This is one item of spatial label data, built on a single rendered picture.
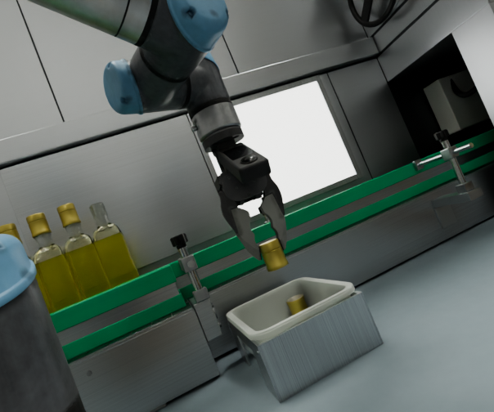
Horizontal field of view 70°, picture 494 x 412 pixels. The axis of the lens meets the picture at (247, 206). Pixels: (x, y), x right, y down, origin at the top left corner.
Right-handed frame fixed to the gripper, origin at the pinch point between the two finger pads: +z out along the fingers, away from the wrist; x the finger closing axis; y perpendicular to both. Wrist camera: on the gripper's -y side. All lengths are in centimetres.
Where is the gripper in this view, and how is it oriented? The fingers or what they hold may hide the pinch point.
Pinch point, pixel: (270, 247)
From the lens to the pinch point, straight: 56.5
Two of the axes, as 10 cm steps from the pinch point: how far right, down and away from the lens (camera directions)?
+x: -9.1, 3.7, -1.8
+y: -1.5, 1.1, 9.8
